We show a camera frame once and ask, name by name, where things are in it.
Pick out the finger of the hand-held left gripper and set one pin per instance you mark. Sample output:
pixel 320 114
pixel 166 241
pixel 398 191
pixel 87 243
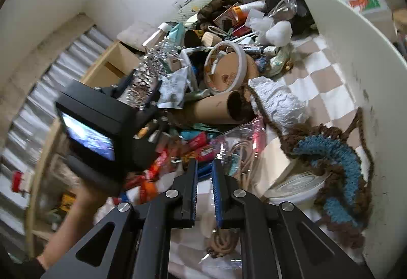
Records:
pixel 148 113

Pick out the grey curtain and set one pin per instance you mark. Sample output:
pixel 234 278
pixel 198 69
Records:
pixel 38 97

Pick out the teal packet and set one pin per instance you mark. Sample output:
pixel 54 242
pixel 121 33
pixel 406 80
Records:
pixel 175 32

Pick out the printed curtain valance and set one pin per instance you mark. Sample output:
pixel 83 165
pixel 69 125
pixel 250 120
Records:
pixel 31 53

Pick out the white embroidery hoop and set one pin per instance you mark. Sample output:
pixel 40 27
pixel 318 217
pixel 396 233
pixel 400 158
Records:
pixel 229 69

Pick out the wall socket plate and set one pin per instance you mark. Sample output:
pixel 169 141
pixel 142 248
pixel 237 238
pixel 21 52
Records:
pixel 179 5

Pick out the brown cardboard tube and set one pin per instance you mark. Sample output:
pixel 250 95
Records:
pixel 206 110

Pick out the clear bottle with white cap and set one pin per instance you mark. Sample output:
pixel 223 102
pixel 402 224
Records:
pixel 159 32

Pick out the brown blue crochet piece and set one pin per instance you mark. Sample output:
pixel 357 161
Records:
pixel 334 171

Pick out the clear case with red doll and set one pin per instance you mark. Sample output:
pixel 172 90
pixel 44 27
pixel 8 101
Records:
pixel 18 182

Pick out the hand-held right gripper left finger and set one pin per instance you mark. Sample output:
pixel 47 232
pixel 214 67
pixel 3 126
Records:
pixel 193 190

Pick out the person's left forearm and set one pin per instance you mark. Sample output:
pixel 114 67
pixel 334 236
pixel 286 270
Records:
pixel 70 228

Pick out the small beige box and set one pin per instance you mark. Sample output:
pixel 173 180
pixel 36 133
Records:
pixel 275 155

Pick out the red snack packet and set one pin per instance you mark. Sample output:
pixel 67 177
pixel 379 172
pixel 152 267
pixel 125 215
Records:
pixel 160 164
pixel 197 143

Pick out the crumpled white tissue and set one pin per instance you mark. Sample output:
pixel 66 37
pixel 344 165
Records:
pixel 279 104

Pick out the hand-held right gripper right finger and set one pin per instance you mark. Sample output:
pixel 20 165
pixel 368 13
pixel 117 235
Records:
pixel 217 193

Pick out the white plush toy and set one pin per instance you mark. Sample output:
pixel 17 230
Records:
pixel 276 32

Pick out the wooden bedside shelf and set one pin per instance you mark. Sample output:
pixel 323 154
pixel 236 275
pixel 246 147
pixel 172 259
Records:
pixel 108 66

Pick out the yellow box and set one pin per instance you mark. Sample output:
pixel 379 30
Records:
pixel 67 201

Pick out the brown wig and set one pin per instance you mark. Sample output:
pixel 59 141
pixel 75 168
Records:
pixel 216 7

